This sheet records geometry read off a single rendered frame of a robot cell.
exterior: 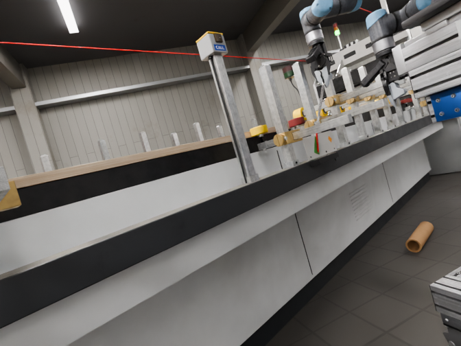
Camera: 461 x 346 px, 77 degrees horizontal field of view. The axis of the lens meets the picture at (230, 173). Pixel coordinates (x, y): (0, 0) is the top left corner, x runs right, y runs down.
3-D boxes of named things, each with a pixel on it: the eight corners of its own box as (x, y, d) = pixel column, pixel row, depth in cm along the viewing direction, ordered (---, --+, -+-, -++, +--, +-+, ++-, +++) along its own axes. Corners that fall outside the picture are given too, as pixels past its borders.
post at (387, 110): (397, 134, 204) (379, 67, 203) (395, 134, 202) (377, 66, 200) (392, 135, 207) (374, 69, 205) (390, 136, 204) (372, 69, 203)
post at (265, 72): (301, 176, 120) (269, 63, 118) (297, 178, 117) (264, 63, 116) (294, 178, 122) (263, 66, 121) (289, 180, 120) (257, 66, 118)
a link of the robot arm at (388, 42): (368, 45, 112) (376, 47, 118) (372, 57, 113) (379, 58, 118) (389, 35, 107) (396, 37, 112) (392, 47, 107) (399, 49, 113)
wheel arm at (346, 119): (354, 123, 104) (350, 112, 104) (350, 125, 102) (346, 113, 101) (263, 151, 136) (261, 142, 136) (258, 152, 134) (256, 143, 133)
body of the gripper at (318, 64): (335, 64, 135) (328, 39, 135) (326, 64, 129) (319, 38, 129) (320, 71, 141) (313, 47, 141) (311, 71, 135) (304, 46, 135)
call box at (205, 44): (229, 54, 101) (222, 32, 100) (214, 53, 96) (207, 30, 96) (216, 63, 106) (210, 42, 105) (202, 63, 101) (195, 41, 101)
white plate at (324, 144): (337, 150, 141) (331, 130, 141) (309, 160, 124) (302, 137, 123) (336, 150, 142) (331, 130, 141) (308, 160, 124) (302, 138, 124)
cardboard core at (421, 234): (431, 220, 184) (419, 239, 163) (435, 233, 184) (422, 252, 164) (417, 221, 190) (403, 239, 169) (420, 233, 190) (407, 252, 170)
